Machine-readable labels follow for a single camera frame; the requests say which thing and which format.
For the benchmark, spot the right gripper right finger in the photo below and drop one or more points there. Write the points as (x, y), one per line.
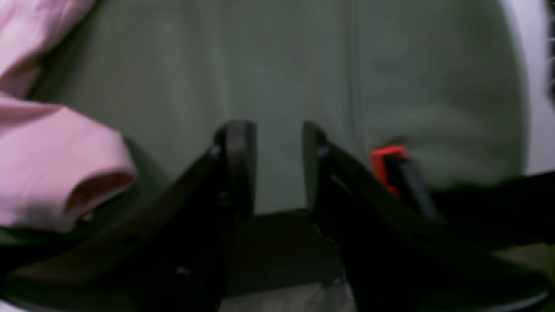
(396, 260)

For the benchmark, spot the pink t-shirt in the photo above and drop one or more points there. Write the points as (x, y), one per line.
(56, 165)

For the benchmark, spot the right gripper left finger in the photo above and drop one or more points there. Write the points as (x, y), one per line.
(167, 257)

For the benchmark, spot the right red black clamp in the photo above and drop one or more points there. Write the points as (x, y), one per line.
(398, 174)

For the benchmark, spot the grey-green table cloth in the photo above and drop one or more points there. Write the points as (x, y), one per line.
(437, 76)

